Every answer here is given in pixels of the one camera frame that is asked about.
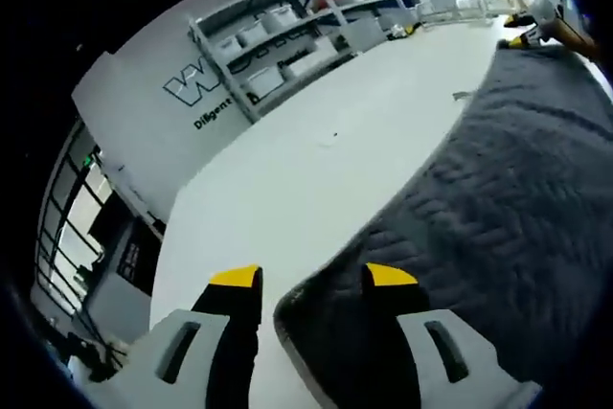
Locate small white yellow device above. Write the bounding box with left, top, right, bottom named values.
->
left=388, top=20, right=423, bottom=40

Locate black monitor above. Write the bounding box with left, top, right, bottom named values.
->
left=88, top=200, right=133, bottom=238

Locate grey metal shelving rack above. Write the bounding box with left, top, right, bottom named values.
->
left=188, top=0, right=427, bottom=126

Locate wire rack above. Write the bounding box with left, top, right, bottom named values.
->
left=420, top=0, right=495, bottom=27

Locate black framed glass partition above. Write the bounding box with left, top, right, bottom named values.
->
left=33, top=119, right=119, bottom=322

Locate row of white storage bins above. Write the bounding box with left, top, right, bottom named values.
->
left=210, top=0, right=422, bottom=99

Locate grey towel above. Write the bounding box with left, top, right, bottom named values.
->
left=272, top=38, right=613, bottom=409

